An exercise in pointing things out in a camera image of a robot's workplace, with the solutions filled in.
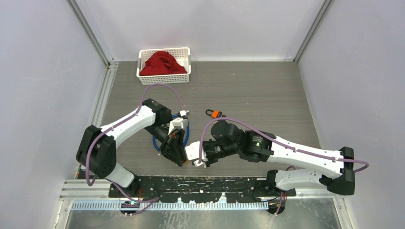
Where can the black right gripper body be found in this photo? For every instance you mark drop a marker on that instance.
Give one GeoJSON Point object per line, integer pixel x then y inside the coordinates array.
{"type": "Point", "coordinates": [214, 150]}

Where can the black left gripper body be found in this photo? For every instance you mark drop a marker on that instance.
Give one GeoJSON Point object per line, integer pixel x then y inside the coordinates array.
{"type": "Point", "coordinates": [166, 141]}

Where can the orange black padlock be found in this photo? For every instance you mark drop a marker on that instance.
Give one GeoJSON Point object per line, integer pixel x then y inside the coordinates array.
{"type": "Point", "coordinates": [214, 113]}

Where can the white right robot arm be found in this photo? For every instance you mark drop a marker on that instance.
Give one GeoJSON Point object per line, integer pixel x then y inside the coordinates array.
{"type": "Point", "coordinates": [313, 167]}

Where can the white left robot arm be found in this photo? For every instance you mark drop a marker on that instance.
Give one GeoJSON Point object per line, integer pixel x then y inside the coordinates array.
{"type": "Point", "coordinates": [98, 148]}

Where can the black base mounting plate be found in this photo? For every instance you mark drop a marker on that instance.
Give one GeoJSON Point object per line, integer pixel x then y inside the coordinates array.
{"type": "Point", "coordinates": [204, 189]}

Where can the red cloth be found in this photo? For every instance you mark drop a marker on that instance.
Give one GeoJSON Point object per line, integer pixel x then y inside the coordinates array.
{"type": "Point", "coordinates": [162, 63]}

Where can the white perforated plastic basket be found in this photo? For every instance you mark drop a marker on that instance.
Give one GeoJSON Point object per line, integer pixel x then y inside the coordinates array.
{"type": "Point", "coordinates": [182, 56]}

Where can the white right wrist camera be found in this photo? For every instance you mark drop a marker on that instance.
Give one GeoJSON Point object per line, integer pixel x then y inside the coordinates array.
{"type": "Point", "coordinates": [193, 155]}

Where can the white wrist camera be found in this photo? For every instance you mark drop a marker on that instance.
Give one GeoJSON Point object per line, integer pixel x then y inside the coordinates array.
{"type": "Point", "coordinates": [193, 155]}
{"type": "Point", "coordinates": [180, 121]}

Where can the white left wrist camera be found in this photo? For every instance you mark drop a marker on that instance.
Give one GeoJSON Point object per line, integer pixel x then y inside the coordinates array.
{"type": "Point", "coordinates": [180, 121]}

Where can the blue cable lock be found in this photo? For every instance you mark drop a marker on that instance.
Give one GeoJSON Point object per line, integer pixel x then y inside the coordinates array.
{"type": "Point", "coordinates": [185, 139]}

